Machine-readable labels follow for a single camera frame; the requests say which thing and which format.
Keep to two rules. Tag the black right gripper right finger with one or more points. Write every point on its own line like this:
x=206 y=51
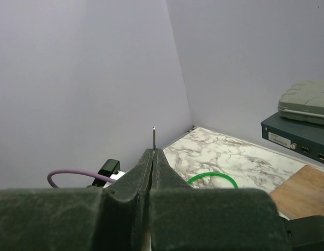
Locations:
x=185 y=218

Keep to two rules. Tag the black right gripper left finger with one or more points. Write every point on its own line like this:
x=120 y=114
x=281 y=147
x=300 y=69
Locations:
x=92 y=218

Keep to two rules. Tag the dark teal network switch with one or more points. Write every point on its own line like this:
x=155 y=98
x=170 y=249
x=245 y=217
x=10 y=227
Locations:
x=303 y=138

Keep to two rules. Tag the wooden board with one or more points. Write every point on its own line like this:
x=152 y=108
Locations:
x=302 y=194

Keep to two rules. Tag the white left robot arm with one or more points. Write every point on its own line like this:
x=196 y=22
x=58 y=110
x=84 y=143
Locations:
x=110 y=169

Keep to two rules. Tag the silver key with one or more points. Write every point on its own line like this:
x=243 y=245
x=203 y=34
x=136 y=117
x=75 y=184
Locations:
x=154 y=137

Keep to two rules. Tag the grey plastic case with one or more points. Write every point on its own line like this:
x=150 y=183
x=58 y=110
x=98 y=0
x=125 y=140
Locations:
x=304 y=102

